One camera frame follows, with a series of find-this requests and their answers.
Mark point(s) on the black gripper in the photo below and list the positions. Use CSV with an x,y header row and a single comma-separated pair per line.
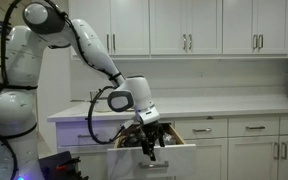
x,y
152,132

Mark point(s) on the white drawer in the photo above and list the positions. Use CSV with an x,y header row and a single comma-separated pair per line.
x,y
77,133
253,126
199,129
130,163

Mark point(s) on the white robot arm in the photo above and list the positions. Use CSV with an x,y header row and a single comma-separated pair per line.
x,y
22,48

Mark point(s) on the black utensils in drawer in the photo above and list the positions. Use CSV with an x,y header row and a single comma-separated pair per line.
x,y
132,138

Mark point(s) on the black tool tray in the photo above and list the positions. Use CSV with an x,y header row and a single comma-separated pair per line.
x,y
61,166

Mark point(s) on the white upper wall cabinets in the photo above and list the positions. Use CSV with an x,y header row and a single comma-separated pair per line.
x,y
187,27

